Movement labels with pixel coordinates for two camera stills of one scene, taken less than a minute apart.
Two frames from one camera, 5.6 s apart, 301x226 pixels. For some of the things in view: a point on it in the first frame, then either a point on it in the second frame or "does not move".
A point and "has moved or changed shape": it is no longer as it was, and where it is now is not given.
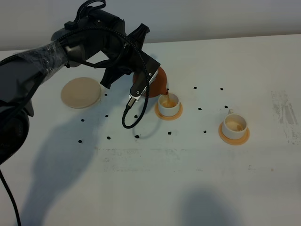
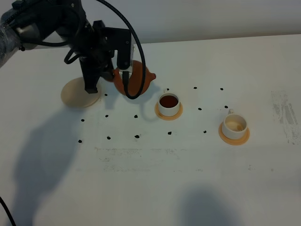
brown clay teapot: [158, 87] has moved or changed shape
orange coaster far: [234, 141] does not move
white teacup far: [234, 125] does not move
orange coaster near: [167, 118] does not move
